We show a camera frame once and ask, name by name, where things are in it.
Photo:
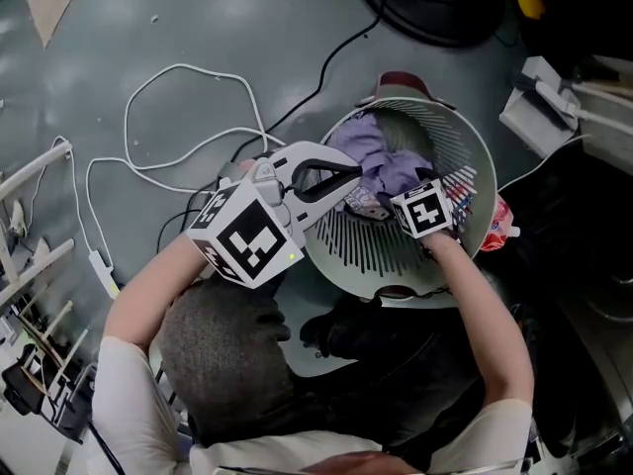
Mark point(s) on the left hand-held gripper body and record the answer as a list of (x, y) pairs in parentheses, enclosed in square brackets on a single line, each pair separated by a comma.
[(247, 240)]

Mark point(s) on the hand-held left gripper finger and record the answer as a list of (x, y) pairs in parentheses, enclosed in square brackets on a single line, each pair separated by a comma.
[(316, 211), (321, 149)]

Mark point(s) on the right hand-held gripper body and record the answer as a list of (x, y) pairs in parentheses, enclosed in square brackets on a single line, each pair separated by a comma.
[(423, 211)]

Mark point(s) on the purple clothes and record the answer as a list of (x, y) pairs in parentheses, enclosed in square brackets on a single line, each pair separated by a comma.
[(366, 141)]

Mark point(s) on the pale grey slotted laundry basket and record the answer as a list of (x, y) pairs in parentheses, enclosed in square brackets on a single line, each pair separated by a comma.
[(366, 245)]

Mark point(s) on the person's left forearm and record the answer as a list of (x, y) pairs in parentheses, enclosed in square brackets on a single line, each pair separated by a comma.
[(148, 295)]

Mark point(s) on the person's right forearm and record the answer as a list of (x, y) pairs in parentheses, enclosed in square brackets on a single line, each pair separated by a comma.
[(484, 324)]

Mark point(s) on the person's left hand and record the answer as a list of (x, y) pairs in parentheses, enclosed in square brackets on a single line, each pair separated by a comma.
[(246, 167)]

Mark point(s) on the white red detergent pouch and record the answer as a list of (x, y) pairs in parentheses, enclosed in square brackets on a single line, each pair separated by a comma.
[(499, 225)]

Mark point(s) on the person's right black shoe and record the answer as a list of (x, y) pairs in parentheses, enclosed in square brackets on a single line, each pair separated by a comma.
[(341, 329)]

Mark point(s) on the white dustpan broom set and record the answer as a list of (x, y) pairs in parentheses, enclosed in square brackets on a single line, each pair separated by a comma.
[(529, 112)]

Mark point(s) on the white power adapter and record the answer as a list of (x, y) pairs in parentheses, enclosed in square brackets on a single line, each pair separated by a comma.
[(101, 270)]

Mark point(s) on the black standing fan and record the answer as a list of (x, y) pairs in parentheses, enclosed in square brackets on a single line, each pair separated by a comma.
[(445, 18)]

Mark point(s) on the person's white shirt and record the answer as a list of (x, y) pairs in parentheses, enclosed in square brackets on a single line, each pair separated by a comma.
[(128, 413)]

